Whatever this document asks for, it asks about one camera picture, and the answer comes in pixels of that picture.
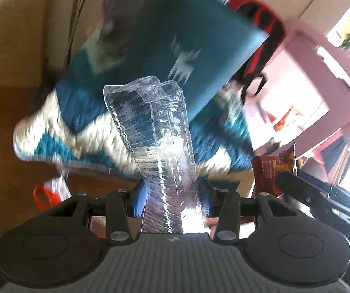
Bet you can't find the teal bin with deer print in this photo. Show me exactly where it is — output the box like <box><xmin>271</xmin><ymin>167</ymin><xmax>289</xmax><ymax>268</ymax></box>
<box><xmin>126</xmin><ymin>0</ymin><xmax>269</xmax><ymax>119</ymax></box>

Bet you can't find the teal white zigzag quilt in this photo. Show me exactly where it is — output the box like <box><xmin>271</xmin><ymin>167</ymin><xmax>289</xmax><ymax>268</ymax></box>
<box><xmin>13</xmin><ymin>64</ymin><xmax>255</xmax><ymax>178</ymax></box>

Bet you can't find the red black backpack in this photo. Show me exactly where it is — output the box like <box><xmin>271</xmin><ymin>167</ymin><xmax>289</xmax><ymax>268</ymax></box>
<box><xmin>227</xmin><ymin>0</ymin><xmax>288</xmax><ymax>98</ymax></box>

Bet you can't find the white bookshelf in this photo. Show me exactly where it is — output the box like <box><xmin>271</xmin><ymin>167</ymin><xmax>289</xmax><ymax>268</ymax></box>
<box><xmin>297</xmin><ymin>0</ymin><xmax>350</xmax><ymax>64</ymax></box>

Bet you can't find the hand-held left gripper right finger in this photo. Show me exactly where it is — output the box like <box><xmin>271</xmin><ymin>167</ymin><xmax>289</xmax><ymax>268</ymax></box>
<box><xmin>199</xmin><ymin>178</ymin><xmax>295</xmax><ymax>246</ymax></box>

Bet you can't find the clear crushed plastic bottle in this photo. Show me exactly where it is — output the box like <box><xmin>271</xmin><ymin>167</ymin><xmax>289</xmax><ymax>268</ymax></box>
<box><xmin>103</xmin><ymin>76</ymin><xmax>208</xmax><ymax>234</ymax></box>

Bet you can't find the purple grey backpack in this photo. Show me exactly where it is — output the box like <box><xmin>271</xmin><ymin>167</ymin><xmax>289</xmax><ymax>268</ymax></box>
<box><xmin>102</xmin><ymin>0</ymin><xmax>240</xmax><ymax>34</ymax></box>

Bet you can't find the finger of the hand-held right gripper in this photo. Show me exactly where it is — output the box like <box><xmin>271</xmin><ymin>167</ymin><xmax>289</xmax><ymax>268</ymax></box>
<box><xmin>277</xmin><ymin>171</ymin><xmax>331</xmax><ymax>208</ymax></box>
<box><xmin>295</xmin><ymin>169</ymin><xmax>350</xmax><ymax>205</ymax></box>

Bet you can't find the brown snack wrapper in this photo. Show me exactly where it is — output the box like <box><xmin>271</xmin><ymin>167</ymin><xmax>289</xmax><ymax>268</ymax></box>
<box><xmin>251</xmin><ymin>143</ymin><xmax>296</xmax><ymax>197</ymax></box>

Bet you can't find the folded metal cane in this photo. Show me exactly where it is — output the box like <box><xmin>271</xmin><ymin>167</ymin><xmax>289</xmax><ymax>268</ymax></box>
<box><xmin>63</xmin><ymin>0</ymin><xmax>96</xmax><ymax>68</ymax></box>

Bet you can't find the pink desk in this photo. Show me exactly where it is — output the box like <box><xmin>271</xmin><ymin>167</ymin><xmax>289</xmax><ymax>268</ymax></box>
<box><xmin>242</xmin><ymin>18</ymin><xmax>350</xmax><ymax>165</ymax></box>

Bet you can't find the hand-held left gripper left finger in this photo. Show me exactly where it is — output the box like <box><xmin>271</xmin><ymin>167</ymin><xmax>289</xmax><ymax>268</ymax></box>
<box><xmin>48</xmin><ymin>183</ymin><xmax>146</xmax><ymax>245</ymax></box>

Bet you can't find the green packet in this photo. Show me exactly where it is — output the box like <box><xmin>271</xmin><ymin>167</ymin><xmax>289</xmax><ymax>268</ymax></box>
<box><xmin>82</xmin><ymin>21</ymin><xmax>127</xmax><ymax>74</ymax></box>

